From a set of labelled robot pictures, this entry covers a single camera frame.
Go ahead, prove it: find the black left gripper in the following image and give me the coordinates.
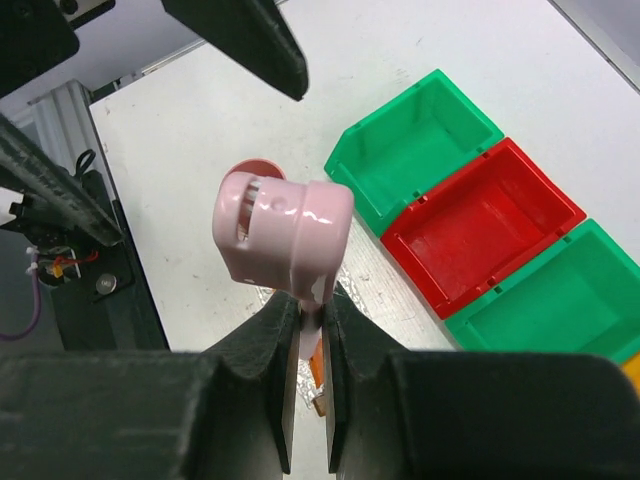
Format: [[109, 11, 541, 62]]
[[1, 0, 122, 247]]

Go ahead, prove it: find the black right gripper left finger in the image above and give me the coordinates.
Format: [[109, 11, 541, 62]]
[[1, 292, 299, 479]]

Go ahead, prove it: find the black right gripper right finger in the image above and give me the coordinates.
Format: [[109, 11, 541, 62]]
[[322, 287, 639, 479]]

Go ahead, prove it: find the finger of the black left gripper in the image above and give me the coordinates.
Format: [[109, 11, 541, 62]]
[[163, 0, 308, 101]]

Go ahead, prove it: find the orange toothpaste tube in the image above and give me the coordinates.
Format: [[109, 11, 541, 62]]
[[308, 345, 324, 395]]

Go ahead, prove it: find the pink plastic cup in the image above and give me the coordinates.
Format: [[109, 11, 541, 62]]
[[224, 158, 286, 180]]

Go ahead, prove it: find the white toothbrush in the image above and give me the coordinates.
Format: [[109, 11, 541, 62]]
[[212, 172, 354, 360]]

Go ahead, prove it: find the clear textured glass tray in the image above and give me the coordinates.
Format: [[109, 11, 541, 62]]
[[257, 269, 419, 409]]

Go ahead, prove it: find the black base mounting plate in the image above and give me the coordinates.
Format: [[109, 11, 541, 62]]
[[51, 170, 169, 351]]

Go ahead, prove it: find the left green plastic bin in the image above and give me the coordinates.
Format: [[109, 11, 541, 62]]
[[324, 69, 504, 237]]

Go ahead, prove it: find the green plastic bin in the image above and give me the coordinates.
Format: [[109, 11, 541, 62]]
[[324, 69, 504, 237], [445, 219, 639, 364]]

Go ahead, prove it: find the right green plastic bin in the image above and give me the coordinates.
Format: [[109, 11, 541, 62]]
[[445, 219, 639, 364]]

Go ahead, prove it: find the red plastic bin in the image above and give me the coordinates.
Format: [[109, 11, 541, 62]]
[[381, 138, 586, 319]]

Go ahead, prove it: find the orange plastic bin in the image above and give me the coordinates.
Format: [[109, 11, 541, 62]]
[[622, 352, 640, 390]]

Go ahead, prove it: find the front aluminium rail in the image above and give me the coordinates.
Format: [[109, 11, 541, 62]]
[[1, 34, 204, 172]]

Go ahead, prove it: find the right brown tray handle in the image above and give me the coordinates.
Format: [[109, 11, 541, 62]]
[[312, 392, 327, 417]]

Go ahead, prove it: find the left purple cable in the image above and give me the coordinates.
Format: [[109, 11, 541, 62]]
[[0, 259, 44, 342]]

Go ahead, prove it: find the aluminium table edge rail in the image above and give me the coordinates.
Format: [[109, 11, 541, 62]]
[[550, 0, 639, 93]]

